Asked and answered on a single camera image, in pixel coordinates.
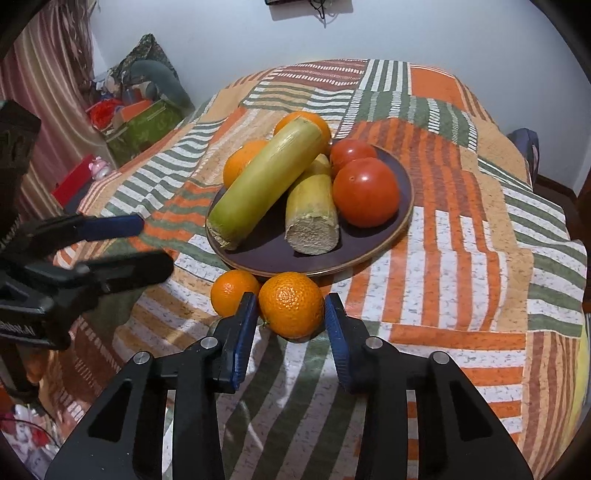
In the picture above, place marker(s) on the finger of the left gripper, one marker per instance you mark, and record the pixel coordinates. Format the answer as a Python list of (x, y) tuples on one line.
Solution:
[(60, 232), (102, 276)]

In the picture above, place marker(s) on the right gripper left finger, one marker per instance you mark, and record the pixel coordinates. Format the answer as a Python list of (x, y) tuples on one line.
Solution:
[(121, 435)]

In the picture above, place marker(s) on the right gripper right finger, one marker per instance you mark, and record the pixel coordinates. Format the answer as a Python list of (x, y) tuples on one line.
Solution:
[(459, 435)]

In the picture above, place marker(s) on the large orange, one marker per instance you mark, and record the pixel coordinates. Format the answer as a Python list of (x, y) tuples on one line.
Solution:
[(239, 159), (292, 305)]

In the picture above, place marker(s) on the short yellow cane piece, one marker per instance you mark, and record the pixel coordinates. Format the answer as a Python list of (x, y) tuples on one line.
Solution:
[(312, 222)]

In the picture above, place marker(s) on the long yellow-green cane piece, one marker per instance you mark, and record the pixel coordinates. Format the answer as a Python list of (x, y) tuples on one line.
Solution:
[(240, 208)]

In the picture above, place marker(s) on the red tomato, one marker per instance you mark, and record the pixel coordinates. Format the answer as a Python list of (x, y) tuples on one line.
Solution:
[(347, 150), (366, 193)]

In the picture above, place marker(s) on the red box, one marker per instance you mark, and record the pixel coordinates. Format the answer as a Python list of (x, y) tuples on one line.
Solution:
[(74, 181)]

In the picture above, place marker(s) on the pink toy figure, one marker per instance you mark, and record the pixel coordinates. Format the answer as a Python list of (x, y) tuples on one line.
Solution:
[(99, 168)]

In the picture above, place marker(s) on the green storage box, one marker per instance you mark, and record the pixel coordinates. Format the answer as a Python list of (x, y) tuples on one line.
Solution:
[(142, 131)]

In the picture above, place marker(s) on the striped patchwork bedspread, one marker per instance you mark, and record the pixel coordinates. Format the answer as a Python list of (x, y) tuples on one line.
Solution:
[(488, 271)]

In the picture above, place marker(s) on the striped curtain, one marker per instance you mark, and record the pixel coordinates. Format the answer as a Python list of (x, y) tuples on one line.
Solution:
[(49, 71)]

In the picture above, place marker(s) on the purple ceramic plate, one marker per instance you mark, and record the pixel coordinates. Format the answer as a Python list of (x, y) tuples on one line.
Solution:
[(265, 252)]

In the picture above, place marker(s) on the grey plush toy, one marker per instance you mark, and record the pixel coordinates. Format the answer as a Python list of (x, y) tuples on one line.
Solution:
[(167, 86)]

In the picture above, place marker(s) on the blue purple pillow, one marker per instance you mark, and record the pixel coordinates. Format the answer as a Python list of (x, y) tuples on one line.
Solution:
[(527, 142)]

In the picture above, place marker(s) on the wall-mounted black monitor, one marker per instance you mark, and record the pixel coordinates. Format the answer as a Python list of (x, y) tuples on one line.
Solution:
[(281, 2)]

